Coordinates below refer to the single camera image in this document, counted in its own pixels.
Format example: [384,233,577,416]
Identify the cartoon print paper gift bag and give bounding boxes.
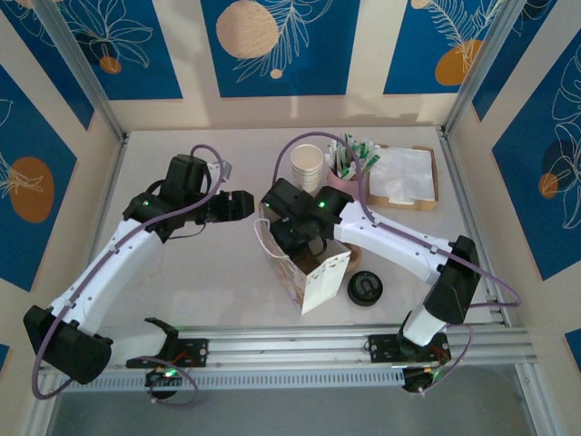
[252,199,353,317]

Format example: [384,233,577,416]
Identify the black cup lid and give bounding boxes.
[348,270,386,307]

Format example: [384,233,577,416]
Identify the stack of white paper cups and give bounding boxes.
[290,144,325,194]

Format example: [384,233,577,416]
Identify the pink holder cup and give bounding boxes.
[326,165,366,194]

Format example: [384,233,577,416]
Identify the brown napkin tray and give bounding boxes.
[365,144,439,213]

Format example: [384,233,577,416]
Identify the white paper napkins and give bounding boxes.
[369,147,432,204]

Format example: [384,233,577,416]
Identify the black electronics module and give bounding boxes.
[144,366,182,401]
[401,366,444,397]

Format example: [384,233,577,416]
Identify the aluminium table side rail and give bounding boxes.
[438,129,562,436]
[67,134,131,331]

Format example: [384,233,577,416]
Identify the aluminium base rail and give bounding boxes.
[90,322,532,367]

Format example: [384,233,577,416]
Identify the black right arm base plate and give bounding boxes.
[367,333,450,364]

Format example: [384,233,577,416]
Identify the grey slotted cable duct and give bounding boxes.
[102,366,408,392]

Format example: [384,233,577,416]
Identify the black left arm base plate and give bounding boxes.
[174,338,210,368]

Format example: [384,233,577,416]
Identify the aluminium frame post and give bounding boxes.
[439,0,518,137]
[31,0,128,144]

